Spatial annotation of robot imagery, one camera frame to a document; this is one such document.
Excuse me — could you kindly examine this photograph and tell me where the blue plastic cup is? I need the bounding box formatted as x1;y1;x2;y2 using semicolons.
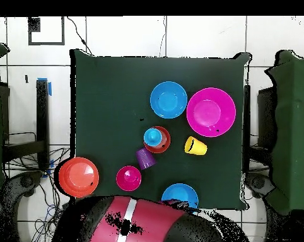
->
143;127;163;147

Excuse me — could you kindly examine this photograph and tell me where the black metal frame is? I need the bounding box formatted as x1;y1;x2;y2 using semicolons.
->
0;79;50;172
243;84;278;175

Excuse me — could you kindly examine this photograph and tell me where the tangle of floor cables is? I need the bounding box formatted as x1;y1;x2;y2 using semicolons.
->
5;146;72;242

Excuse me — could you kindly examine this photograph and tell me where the thin black floor cable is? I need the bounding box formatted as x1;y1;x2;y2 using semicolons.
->
66;16;93;55

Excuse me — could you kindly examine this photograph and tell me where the purple ribbed plastic cup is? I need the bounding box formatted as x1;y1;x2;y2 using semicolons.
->
135;147;157;171

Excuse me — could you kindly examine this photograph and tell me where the blue plastic bowl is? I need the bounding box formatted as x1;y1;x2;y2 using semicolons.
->
149;81;188;120
161;183;200;210

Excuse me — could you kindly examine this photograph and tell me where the dark green tablecloth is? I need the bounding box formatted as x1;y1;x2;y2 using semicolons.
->
69;49;251;212

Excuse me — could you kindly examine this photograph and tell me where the large pink plastic bowl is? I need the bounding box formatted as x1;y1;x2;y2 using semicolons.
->
186;87;237;138

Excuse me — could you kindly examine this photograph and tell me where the yellow plastic cup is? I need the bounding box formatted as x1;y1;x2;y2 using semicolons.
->
184;135;208;156

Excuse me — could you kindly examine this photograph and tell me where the small magenta plastic bowl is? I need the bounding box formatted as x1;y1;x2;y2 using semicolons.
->
115;165;143;192

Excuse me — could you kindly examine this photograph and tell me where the large orange plastic bowl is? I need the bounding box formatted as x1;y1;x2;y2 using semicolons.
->
57;156;100;199

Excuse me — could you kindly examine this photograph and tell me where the blue tape strip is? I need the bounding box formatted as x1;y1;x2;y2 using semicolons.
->
37;77;52;96

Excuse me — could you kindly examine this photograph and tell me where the small red-orange plastic bowl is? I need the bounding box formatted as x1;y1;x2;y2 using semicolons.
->
143;125;172;154

